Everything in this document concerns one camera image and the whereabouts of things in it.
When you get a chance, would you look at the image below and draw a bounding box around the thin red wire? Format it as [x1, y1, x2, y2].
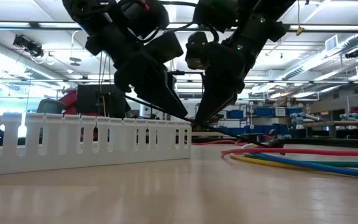
[184, 134, 276, 146]

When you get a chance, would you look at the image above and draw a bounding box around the black monitor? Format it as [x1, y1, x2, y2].
[76, 83, 129, 118]

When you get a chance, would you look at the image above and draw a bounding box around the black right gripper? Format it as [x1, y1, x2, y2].
[193, 42, 247, 127]

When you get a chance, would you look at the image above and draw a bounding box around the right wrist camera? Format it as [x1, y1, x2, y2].
[184, 30, 210, 71]

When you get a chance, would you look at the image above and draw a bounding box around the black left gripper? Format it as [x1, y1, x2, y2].
[104, 29, 188, 119]

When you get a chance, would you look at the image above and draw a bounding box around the yellow cable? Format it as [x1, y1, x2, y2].
[229, 153, 332, 172]

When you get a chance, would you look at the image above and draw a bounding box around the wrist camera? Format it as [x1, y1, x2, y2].
[144, 30, 185, 65]
[184, 30, 210, 71]

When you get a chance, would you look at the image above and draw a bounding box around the coloured wire bundle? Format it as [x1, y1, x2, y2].
[221, 147, 358, 159]

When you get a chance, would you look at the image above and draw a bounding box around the black ceiling camera rig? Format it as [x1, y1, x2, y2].
[12, 34, 45, 58]

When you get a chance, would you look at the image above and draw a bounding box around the pale blue tube roll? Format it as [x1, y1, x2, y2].
[289, 111, 323, 130]
[339, 113, 358, 122]

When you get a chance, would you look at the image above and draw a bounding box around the green cable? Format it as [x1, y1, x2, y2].
[244, 154, 358, 170]

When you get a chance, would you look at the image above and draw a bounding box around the blue cable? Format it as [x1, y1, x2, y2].
[247, 152, 358, 180]

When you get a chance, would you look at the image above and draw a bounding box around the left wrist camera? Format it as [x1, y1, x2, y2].
[144, 30, 185, 65]

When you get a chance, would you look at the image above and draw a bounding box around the wooden workbench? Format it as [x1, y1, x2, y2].
[303, 120, 358, 139]

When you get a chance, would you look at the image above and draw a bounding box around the red machine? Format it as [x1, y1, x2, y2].
[58, 90, 78, 116]

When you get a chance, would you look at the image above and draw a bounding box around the ceiling air vent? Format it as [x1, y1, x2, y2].
[324, 34, 340, 52]

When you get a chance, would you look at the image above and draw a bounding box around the white pillar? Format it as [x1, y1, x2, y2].
[139, 104, 152, 118]

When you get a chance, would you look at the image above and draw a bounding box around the grey office chair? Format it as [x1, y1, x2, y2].
[37, 98, 67, 114]

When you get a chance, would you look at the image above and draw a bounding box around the white slotted cable duct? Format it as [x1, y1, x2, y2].
[0, 110, 193, 177]

